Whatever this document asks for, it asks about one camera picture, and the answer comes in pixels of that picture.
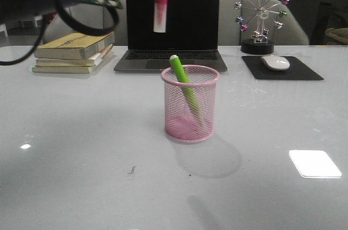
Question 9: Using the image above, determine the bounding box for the pink highlighter pen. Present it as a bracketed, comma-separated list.
[153, 0, 168, 33]

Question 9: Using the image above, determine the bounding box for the green highlighter pen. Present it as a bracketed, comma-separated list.
[169, 55, 205, 126]

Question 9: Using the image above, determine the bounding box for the pink mesh pen holder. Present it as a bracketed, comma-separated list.
[161, 65, 220, 143]

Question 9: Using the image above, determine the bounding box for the left grey armchair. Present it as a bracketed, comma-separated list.
[42, 4, 128, 46]

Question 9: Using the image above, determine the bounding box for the grey armchair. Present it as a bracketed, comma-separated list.
[218, 0, 309, 46]
[42, 4, 128, 46]

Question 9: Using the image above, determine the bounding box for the top yellow book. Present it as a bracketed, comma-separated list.
[34, 32, 115, 60]

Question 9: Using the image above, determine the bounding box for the bottom book in stack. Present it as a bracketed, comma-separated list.
[32, 58, 105, 73]

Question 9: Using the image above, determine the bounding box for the book in stack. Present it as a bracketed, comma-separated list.
[32, 58, 105, 73]
[36, 45, 113, 67]

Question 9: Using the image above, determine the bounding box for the middle book in stack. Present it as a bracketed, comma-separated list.
[36, 45, 113, 67]

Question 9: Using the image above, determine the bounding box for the grey open laptop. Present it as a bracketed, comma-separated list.
[114, 0, 227, 73]

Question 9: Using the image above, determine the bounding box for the ferris wheel desk toy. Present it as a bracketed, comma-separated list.
[234, 0, 290, 55]

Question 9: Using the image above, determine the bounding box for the right grey armchair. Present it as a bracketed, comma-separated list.
[218, 0, 309, 46]

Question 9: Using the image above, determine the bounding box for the white computer mouse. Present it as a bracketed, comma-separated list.
[261, 55, 290, 71]

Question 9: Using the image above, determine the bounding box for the black mouse pad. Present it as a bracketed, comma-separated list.
[241, 56, 324, 80]

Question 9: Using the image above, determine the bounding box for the black cable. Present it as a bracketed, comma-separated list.
[0, 0, 120, 66]

